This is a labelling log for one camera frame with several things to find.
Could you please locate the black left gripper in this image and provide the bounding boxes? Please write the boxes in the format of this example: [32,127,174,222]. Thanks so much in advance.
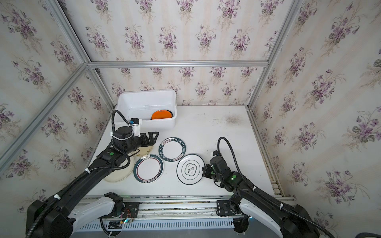
[123,130,158,157]

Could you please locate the green rim lettered plate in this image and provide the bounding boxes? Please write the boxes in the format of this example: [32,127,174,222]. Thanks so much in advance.
[158,137,187,162]

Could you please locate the orange plastic plate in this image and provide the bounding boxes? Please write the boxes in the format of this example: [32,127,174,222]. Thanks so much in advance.
[151,110,174,120]

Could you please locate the white plate black outline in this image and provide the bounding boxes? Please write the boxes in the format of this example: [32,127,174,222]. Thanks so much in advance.
[177,154,205,185]

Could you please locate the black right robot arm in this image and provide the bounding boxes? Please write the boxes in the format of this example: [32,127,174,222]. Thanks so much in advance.
[202,156,320,238]

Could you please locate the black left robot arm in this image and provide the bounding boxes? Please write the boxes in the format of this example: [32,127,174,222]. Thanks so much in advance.
[25,127,159,238]

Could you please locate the white plastic bin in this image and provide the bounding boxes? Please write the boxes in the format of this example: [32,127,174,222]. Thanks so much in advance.
[116,89,177,132]

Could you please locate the small yellow floral plate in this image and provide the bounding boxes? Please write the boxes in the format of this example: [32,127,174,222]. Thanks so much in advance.
[135,146,153,158]

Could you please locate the green red rimmed plate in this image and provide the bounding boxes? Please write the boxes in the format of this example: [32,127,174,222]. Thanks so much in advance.
[134,154,164,183]

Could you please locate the large cream plate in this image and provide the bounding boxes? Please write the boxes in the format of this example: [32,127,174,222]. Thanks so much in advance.
[103,157,135,182]

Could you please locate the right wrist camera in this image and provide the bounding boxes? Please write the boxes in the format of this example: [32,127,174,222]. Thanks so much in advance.
[211,150,222,158]

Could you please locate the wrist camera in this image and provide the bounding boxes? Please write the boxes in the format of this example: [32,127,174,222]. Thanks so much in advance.
[211,150,222,158]
[130,118,142,137]

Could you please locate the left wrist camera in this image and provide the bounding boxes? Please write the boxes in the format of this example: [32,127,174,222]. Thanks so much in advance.
[130,118,142,137]

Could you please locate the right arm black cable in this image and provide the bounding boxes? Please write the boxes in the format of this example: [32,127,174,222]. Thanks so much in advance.
[217,136,335,238]

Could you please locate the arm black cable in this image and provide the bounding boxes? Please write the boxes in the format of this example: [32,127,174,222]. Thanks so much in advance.
[25,109,140,238]
[217,136,335,238]

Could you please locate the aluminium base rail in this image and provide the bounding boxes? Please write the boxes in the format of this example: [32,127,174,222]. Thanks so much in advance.
[71,194,298,222]

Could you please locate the aluminium frame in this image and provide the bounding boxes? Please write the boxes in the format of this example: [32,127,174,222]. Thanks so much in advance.
[1,1,302,171]

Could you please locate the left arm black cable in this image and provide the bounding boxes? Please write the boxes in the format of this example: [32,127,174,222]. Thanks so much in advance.
[25,109,140,238]

